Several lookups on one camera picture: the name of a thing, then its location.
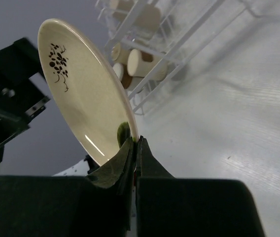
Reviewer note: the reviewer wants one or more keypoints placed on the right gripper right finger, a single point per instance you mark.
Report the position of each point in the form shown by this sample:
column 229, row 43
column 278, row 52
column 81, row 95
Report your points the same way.
column 146, row 164

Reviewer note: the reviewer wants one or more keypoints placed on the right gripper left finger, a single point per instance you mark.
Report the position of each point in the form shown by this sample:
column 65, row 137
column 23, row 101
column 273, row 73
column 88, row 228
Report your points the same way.
column 115, row 173

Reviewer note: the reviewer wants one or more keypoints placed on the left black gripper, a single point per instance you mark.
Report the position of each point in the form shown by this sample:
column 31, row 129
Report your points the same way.
column 20, row 100

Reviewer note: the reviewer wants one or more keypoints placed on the beige plate with black motif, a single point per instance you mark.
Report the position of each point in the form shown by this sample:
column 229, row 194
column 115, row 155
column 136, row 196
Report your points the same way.
column 85, row 88

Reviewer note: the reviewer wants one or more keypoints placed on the steel lined cup brown band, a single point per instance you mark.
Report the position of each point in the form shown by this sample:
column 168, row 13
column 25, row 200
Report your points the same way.
column 128, row 82

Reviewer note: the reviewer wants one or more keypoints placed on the white floral bowl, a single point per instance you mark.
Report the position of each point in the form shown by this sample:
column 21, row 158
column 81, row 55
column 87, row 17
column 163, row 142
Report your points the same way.
column 120, row 54

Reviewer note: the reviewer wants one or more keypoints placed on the beige plastic cup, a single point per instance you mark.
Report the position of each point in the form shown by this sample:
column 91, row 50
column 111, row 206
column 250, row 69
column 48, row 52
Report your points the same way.
column 147, row 22

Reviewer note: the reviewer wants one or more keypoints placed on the white wire dish rack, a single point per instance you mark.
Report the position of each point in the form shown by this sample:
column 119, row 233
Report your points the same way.
column 188, row 28

